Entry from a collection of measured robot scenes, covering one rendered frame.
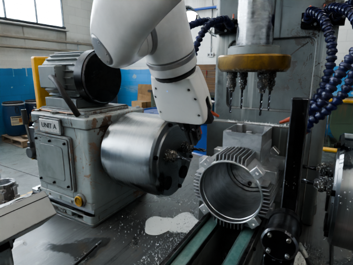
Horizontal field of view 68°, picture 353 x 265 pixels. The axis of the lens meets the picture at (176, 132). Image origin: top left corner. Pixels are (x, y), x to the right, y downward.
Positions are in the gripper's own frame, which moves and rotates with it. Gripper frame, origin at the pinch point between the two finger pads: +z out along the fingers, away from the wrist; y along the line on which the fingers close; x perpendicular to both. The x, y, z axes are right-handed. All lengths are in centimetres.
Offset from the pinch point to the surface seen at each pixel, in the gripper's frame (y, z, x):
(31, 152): -67, 16, -5
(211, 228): 2.7, 24.5, -7.3
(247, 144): 7.7, 12.1, 10.8
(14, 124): -461, 175, 137
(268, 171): 13.9, 13.5, 4.7
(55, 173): -53, 19, -8
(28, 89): -540, 166, 234
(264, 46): 9.7, -7.8, 23.7
